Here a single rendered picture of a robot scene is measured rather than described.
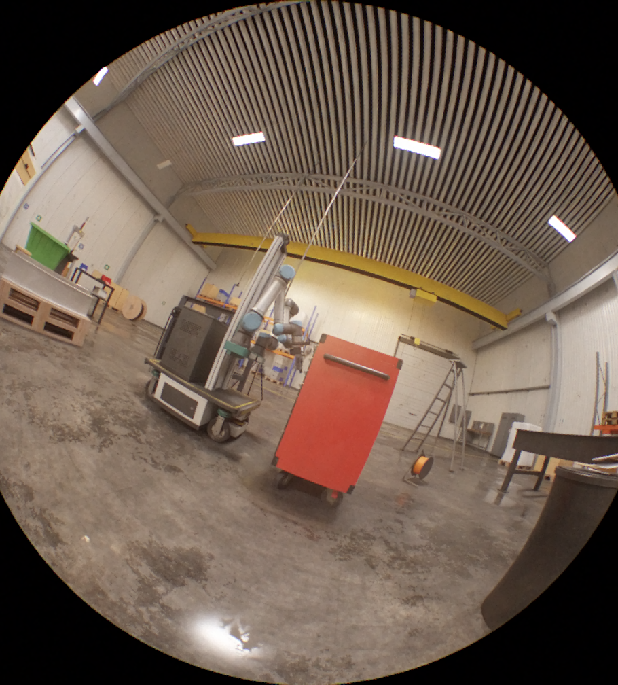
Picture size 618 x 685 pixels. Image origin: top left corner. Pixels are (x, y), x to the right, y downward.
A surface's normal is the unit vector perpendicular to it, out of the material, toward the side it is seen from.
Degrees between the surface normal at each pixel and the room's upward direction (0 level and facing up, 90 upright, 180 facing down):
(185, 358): 90
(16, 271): 90
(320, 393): 90
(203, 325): 90
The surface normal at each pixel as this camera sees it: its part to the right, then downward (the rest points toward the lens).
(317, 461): -0.14, -0.24
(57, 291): 0.93, 0.32
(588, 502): -0.95, -0.31
